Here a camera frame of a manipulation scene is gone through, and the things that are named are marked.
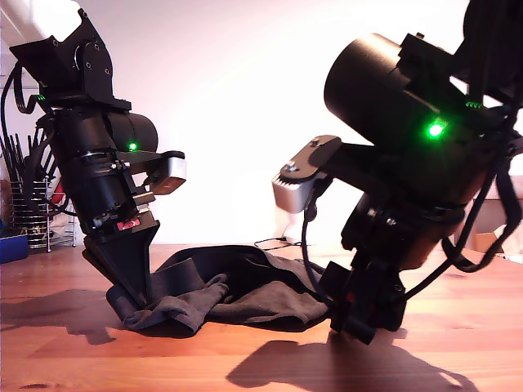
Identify black chopstick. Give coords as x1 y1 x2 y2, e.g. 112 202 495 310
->
14 132 26 183
0 132 21 183

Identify white paper packet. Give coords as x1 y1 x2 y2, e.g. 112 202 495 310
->
51 203 75 236

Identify red packet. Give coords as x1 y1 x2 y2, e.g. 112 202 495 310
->
51 181 69 206

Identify blue box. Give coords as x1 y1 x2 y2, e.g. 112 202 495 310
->
0 234 29 265

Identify black security camera cable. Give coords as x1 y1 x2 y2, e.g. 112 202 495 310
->
253 237 303 251

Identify wooden chair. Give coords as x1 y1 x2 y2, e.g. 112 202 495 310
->
476 175 523 254

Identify white security camera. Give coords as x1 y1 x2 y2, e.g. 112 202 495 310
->
284 212 308 246

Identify wire utensil holder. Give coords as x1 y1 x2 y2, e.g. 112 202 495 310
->
7 179 77 251

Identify white tissue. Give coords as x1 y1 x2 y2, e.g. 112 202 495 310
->
494 226 523 261

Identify grey underwear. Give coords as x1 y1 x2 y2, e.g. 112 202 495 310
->
106 243 332 332

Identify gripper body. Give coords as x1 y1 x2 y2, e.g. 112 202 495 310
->
60 153 155 249
320 199 465 332

